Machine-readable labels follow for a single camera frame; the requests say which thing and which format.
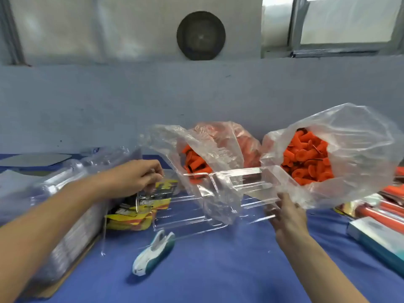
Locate person's left hand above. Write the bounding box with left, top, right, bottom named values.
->
left=100, top=159, right=165, bottom=201

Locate person's right hand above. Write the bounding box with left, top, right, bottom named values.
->
left=271, top=192, right=311, bottom=253

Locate teal hand stapler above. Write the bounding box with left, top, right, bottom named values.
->
left=132, top=229, right=176, bottom=277

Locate stack of clear blister shells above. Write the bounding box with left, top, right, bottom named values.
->
left=0, top=146, right=143, bottom=289

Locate orange grip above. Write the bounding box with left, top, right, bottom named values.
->
left=356, top=205, right=404, bottom=235

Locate person's right forearm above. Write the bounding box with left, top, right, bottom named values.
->
left=278, top=238, right=370, bottom=303

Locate person's left forearm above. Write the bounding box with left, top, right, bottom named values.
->
left=0, top=176, right=117, bottom=303

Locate stack of yellow black cards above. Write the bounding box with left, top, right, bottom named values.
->
left=106, top=180, right=179, bottom=231

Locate teal white cardboard box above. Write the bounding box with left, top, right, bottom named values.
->
left=346, top=216, right=404, bottom=278

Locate grey flat sheet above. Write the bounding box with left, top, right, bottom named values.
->
left=0, top=153, right=72, bottom=168

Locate large clear plastic bag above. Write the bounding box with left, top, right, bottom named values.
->
left=260, top=103, right=404, bottom=210

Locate grey framed window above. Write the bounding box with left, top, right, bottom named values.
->
left=0, top=0, right=404, bottom=66

